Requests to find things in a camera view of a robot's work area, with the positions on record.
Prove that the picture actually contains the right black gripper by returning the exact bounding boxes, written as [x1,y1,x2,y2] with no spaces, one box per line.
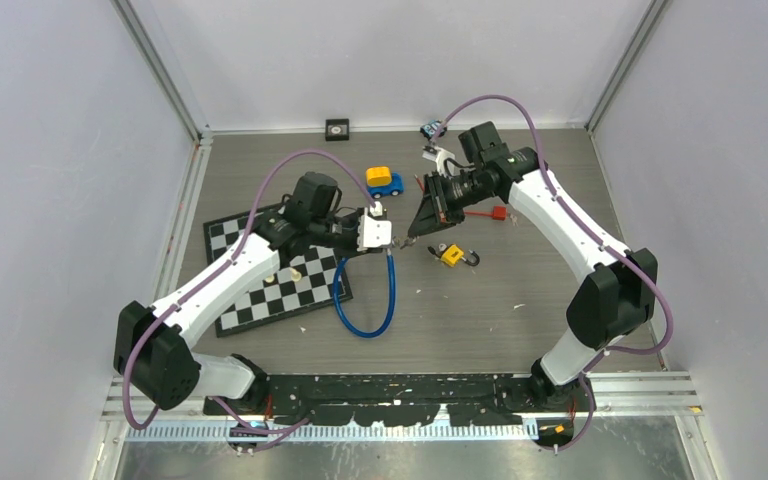
[408,167,494,239]

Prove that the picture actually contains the yellow black padlock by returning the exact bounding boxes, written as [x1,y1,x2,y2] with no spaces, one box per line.
[427,243,481,267]

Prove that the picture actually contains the blue ring hoop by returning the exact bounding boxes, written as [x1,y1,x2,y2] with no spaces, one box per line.
[331,249,397,339]

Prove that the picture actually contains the red cable seal tag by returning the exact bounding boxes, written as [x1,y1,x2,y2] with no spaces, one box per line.
[414,175,508,221]

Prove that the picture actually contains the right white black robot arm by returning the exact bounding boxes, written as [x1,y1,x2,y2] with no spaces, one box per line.
[408,122,658,411]

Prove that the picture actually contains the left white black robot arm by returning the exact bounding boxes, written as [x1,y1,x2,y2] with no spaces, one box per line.
[113,172,386,414]

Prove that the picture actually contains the black white chessboard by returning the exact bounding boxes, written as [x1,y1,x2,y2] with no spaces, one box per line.
[214,246,353,337]

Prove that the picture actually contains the blue yellow toy car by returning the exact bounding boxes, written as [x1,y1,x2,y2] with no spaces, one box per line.
[365,166,404,199]

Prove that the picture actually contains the black blue owl toy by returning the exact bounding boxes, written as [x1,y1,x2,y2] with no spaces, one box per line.
[419,120,448,141]

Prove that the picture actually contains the small black square box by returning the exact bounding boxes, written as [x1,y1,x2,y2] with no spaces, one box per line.
[324,118,350,142]

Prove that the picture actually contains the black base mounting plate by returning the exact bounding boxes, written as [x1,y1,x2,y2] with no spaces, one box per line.
[203,372,597,429]

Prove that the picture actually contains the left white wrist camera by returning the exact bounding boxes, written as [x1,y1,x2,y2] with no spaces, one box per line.
[357,202,393,252]

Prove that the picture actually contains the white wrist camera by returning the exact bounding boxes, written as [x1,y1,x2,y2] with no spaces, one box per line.
[422,144,455,178]
[357,202,393,252]

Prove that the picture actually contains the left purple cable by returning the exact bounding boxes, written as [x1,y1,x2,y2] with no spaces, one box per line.
[121,148,385,453]

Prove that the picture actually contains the purple cable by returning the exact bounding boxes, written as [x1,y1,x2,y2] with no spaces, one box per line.
[121,148,385,453]
[433,94,677,454]

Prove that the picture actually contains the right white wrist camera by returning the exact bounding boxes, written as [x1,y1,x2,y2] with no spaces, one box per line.
[422,144,455,178]

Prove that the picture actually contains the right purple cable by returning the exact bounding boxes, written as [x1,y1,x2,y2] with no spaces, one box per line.
[433,94,677,454]

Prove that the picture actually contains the perforated metal rail strip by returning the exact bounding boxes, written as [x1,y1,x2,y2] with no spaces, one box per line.
[125,419,538,443]

